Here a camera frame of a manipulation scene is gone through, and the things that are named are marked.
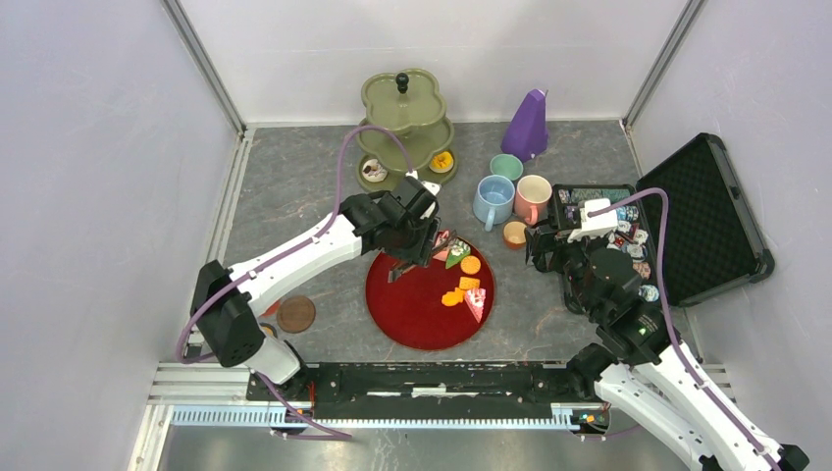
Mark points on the brown round coaster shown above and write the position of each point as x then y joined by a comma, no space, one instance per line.
296,314

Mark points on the mint green cup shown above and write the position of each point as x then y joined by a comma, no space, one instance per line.
508,166

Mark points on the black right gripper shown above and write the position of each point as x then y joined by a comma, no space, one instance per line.
544,237

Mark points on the black poker chip case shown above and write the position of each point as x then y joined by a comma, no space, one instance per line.
688,215

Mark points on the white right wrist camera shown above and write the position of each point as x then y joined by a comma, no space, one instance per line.
597,218

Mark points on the green three-tier stand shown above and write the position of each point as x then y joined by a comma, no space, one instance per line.
408,103

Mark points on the green cake slice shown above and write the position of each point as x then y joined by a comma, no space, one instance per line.
457,251

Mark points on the light blue mug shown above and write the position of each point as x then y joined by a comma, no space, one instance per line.
493,201

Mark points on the purple cone-shaped container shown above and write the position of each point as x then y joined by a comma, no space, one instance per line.
526,136

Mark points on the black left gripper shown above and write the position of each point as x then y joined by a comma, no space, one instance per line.
420,253

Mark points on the small orange cup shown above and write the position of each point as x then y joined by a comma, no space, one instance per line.
514,234

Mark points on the chocolate white tart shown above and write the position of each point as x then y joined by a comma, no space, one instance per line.
372,171

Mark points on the pink strawberry cake slice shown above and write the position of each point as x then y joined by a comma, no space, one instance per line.
475,300

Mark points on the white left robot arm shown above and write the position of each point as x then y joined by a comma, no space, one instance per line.
226,302

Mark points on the square orange cracker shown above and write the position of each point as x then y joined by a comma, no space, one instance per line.
467,283

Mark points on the orange round coaster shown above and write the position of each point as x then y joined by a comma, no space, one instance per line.
269,329

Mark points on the pink mug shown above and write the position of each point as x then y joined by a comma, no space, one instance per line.
532,194

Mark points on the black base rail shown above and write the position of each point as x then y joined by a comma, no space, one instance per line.
436,390

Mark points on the orange fish-shaped cookie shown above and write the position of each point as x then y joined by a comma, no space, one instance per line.
453,297

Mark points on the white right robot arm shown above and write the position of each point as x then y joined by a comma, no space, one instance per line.
642,367

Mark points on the round red tray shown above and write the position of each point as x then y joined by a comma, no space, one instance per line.
409,311

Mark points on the round orange cookie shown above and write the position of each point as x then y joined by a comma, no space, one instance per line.
470,265

